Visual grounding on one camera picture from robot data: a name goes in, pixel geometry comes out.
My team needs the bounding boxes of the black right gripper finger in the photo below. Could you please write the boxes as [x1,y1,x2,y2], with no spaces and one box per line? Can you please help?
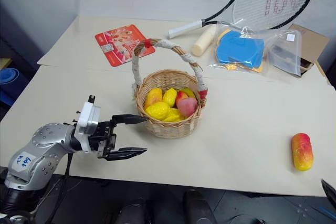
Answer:
[321,178,336,205]

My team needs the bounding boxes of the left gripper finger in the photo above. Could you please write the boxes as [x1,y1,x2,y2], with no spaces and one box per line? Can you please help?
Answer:
[111,114,148,126]
[106,147,148,162]

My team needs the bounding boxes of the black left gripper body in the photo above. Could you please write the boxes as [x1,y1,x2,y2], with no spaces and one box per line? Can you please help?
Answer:
[88,119,118,159]

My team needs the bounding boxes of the yellow bumpy lemon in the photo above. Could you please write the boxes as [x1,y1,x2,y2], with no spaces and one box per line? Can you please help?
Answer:
[162,108,186,123]
[145,102,171,121]
[162,88,179,108]

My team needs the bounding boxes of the orange yellow mango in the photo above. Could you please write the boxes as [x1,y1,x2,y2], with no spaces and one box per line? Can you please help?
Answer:
[143,88,163,109]

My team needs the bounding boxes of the red yellow mango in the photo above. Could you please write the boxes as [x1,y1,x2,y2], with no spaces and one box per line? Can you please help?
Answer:
[290,132,314,172]

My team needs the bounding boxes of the pink peach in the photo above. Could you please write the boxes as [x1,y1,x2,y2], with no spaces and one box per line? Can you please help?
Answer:
[177,97,199,118]

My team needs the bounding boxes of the red green mango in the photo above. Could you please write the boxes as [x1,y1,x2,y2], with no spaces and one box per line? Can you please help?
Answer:
[175,87,197,106]

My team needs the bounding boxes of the red snack package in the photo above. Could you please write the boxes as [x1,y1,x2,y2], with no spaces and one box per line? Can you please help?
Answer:
[94,24,155,67]

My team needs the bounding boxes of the black tennis racket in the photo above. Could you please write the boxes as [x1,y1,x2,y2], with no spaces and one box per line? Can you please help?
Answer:
[167,0,318,39]

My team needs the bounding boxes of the cream cylindrical bottle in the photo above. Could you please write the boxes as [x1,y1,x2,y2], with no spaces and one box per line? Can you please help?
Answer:
[191,25,217,57]

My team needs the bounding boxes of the blue plastic container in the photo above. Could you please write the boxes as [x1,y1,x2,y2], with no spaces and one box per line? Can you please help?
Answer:
[0,67,27,107]

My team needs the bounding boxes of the plastic bag with blue paddles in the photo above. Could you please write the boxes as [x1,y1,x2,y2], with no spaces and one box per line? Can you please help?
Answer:
[207,20,271,75]

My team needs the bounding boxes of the clear zip bag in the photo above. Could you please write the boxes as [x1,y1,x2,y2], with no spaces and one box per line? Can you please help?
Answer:
[265,28,302,77]

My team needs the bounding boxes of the brown cardboard box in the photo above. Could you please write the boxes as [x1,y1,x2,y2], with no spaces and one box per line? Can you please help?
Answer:
[288,23,330,78]

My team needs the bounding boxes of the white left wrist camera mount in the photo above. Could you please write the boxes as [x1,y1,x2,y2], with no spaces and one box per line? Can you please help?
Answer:
[73,94,102,154]

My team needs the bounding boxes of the wicker basket with wrapped handle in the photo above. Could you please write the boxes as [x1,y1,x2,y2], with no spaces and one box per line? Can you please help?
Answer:
[130,38,208,139]

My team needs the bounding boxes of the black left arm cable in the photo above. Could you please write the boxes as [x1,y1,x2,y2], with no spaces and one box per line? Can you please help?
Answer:
[39,152,75,209]

